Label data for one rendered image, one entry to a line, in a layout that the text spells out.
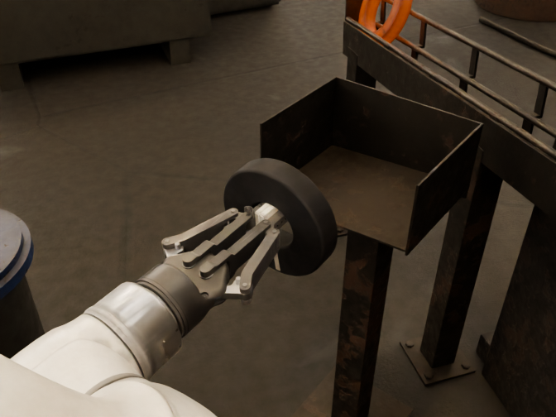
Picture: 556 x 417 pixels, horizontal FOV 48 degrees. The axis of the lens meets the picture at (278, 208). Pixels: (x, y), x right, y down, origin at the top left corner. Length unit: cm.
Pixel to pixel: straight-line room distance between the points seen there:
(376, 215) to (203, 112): 161
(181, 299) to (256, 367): 89
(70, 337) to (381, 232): 49
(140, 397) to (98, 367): 10
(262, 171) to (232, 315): 93
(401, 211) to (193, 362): 75
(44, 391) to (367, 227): 62
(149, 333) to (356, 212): 45
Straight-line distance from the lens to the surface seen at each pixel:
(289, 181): 70
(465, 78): 130
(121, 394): 46
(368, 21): 162
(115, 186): 210
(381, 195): 99
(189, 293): 63
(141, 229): 190
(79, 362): 56
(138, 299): 61
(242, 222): 71
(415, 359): 154
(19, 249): 124
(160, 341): 60
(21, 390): 39
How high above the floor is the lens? 118
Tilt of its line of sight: 37 degrees down
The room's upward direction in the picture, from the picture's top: straight up
